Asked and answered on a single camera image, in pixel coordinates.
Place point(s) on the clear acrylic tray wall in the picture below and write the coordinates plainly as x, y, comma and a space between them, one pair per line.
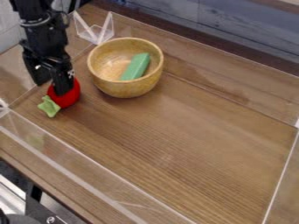
202, 152

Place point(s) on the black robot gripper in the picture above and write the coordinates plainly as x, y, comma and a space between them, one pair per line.
44, 47

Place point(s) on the clear acrylic corner bracket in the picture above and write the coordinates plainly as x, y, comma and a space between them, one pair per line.
95, 34

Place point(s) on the black table frame bracket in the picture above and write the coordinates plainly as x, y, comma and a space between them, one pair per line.
36, 210

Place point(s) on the green rectangular block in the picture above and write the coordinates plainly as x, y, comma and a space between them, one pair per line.
137, 67

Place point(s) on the red plush strawberry toy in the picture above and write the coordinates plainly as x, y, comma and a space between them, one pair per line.
52, 103

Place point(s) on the light wooden bowl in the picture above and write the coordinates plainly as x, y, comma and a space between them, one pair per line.
108, 60

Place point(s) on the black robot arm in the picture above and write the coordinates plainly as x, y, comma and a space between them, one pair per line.
34, 5

